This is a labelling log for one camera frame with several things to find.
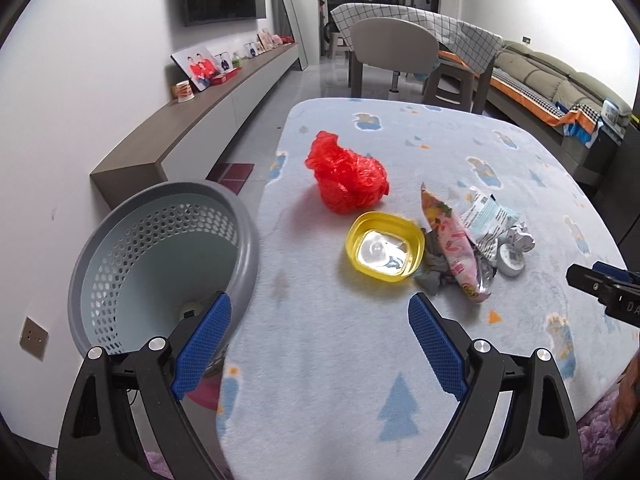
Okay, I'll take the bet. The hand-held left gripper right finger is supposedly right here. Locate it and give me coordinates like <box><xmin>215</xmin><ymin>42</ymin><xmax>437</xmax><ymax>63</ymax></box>
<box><xmin>408</xmin><ymin>291</ymin><xmax>585</xmax><ymax>480</ymax></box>

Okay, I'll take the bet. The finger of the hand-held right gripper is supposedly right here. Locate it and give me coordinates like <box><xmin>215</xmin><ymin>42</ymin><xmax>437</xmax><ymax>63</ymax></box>
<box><xmin>592</xmin><ymin>261</ymin><xmax>640</xmax><ymax>288</ymax></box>
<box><xmin>566</xmin><ymin>265</ymin><xmax>617</xmax><ymax>307</ymax></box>

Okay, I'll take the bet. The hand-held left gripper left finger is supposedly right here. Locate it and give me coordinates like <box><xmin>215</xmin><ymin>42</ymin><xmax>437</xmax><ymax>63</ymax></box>
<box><xmin>56</xmin><ymin>290</ymin><xmax>233</xmax><ymax>480</ymax></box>

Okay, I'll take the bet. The grey knotted cloth strip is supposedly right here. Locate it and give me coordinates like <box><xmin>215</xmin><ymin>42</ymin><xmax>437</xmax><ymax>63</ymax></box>
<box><xmin>414</xmin><ymin>230</ymin><xmax>453</xmax><ymax>294</ymax></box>

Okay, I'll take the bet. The white tape roll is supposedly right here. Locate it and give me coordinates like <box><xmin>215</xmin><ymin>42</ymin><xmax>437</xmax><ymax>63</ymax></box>
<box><xmin>496</xmin><ymin>243</ymin><xmax>527</xmax><ymax>278</ymax></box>

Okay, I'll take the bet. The white paper ball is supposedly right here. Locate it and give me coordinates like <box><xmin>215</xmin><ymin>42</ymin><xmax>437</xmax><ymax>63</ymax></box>
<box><xmin>502</xmin><ymin>224</ymin><xmax>536</xmax><ymax>253</ymax></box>

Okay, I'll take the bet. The grey perforated plastic basket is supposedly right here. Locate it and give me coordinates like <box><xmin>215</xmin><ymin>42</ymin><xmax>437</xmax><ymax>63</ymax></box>
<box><xmin>67</xmin><ymin>180</ymin><xmax>261</xmax><ymax>367</ymax></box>

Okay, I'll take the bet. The pink snack wrapper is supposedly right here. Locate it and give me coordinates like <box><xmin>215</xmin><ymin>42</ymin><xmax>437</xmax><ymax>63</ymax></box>
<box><xmin>420</xmin><ymin>182</ymin><xmax>497</xmax><ymax>304</ymax></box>

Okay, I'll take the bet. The white and teal packet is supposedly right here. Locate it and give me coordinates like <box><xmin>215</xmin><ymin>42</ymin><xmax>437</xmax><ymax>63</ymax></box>
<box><xmin>460</xmin><ymin>187</ymin><xmax>521</xmax><ymax>248</ymax></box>

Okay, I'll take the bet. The yellow plastic lid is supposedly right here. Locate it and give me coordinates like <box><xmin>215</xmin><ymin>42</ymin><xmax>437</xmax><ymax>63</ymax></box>
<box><xmin>345</xmin><ymin>211</ymin><xmax>426</xmax><ymax>283</ymax></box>

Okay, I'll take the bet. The red plastic bag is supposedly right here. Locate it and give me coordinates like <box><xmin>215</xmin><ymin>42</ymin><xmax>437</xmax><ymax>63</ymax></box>
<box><xmin>305</xmin><ymin>130</ymin><xmax>390</xmax><ymax>214</ymax></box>

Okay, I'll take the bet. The light blue printed blanket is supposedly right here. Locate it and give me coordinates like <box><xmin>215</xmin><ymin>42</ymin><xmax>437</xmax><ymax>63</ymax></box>
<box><xmin>216</xmin><ymin>97</ymin><xmax>632</xmax><ymax>480</ymax></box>

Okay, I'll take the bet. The purple fluffy rug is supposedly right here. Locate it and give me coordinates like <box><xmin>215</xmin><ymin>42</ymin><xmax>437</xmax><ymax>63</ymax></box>
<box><xmin>575</xmin><ymin>389</ymin><xmax>640</xmax><ymax>461</ymax></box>

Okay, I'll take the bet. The small box on sofa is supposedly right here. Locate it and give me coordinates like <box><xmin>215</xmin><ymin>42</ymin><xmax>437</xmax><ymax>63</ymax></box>
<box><xmin>602</xmin><ymin>99</ymin><xmax>632</xmax><ymax>126</ymax></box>

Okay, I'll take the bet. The orange trimmed sofa throw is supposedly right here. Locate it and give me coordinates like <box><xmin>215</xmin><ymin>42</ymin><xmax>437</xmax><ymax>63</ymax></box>
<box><xmin>489</xmin><ymin>67</ymin><xmax>601</xmax><ymax>137</ymax></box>

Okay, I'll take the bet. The grey green sofa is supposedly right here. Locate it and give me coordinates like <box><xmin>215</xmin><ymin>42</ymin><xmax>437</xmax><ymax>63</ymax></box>
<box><xmin>487</xmin><ymin>40</ymin><xmax>637</xmax><ymax>186</ymax></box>

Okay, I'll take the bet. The long brown television cabinet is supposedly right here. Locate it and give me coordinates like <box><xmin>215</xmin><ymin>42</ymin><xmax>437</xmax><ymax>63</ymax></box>
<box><xmin>90</xmin><ymin>42</ymin><xmax>301</xmax><ymax>211</ymax></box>

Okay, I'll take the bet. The grey plastic stool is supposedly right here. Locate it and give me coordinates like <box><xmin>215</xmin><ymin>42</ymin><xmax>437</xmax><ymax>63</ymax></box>
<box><xmin>422</xmin><ymin>62</ymin><xmax>476</xmax><ymax>112</ymax></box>

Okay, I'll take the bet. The large photo print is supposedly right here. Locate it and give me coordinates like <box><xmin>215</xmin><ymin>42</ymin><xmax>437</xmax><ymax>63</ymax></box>
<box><xmin>171</xmin><ymin>46</ymin><xmax>223</xmax><ymax>92</ymax></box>

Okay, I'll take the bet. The white checked tablecloth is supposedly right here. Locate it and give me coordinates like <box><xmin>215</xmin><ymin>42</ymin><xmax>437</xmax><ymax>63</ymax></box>
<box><xmin>330</xmin><ymin>2</ymin><xmax>506</xmax><ymax>80</ymax></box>

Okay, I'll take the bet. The grey dining chair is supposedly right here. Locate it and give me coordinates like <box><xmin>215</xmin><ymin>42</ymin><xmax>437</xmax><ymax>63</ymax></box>
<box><xmin>347</xmin><ymin>17</ymin><xmax>441</xmax><ymax>99</ymax></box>

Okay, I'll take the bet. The white plastic stool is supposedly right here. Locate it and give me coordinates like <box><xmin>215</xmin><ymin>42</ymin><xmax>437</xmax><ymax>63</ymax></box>
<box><xmin>327</xmin><ymin>32</ymin><xmax>353</xmax><ymax>59</ymax></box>

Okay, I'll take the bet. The leaning black framed mirror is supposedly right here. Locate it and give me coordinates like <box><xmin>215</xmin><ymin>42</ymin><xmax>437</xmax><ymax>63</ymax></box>
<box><xmin>270</xmin><ymin>0</ymin><xmax>307</xmax><ymax>72</ymax></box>

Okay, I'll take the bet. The brass wall socket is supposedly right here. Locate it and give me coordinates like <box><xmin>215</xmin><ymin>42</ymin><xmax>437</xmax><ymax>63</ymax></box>
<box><xmin>19</xmin><ymin>316</ymin><xmax>49</xmax><ymax>360</ymax></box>

